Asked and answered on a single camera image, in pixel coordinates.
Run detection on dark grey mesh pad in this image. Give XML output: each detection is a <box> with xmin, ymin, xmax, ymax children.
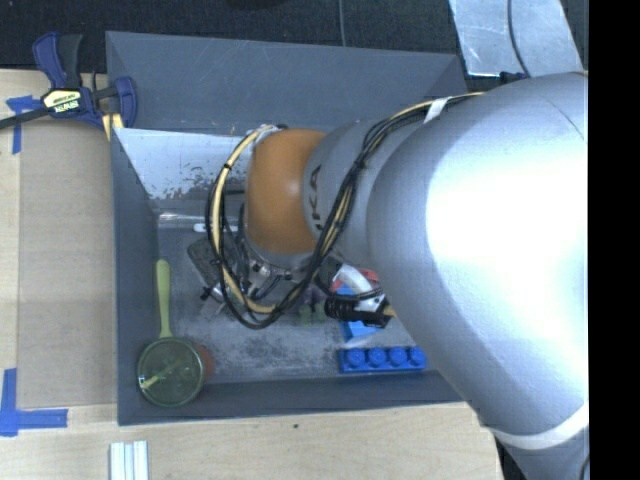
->
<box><xmin>186</xmin><ymin>239</ymin><xmax>222</xmax><ymax>283</ymax></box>

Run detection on pale wood board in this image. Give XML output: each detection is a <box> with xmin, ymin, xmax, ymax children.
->
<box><xmin>16</xmin><ymin>123</ymin><xmax>119</xmax><ymax>410</ymax></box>

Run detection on light blue flat block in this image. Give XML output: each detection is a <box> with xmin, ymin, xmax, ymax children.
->
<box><xmin>338</xmin><ymin>317</ymin><xmax>375</xmax><ymax>345</ymax></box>

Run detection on grey metal bin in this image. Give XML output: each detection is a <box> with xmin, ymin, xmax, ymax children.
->
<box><xmin>104</xmin><ymin>30</ymin><xmax>470</xmax><ymax>427</ymax></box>

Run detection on blue studded toy brick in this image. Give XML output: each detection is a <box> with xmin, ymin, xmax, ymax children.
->
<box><xmin>336</xmin><ymin>345</ymin><xmax>429</xmax><ymax>375</ymax></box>

